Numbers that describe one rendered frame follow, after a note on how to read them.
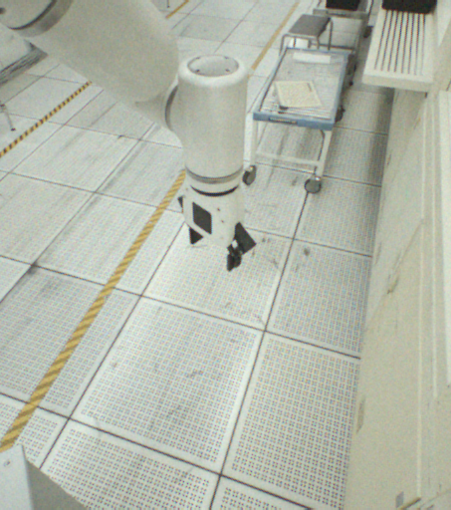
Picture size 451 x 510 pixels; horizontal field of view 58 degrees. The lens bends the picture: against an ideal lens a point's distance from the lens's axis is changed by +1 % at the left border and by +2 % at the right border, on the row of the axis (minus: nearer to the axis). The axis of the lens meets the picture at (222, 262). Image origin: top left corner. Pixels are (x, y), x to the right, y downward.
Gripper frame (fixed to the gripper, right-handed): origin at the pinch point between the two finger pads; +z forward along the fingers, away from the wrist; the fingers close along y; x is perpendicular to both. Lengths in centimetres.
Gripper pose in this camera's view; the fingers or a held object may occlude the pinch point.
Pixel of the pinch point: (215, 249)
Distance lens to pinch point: 71.0
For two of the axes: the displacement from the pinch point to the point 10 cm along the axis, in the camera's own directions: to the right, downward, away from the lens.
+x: 6.9, -5.4, 4.8
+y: 7.2, 5.2, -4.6
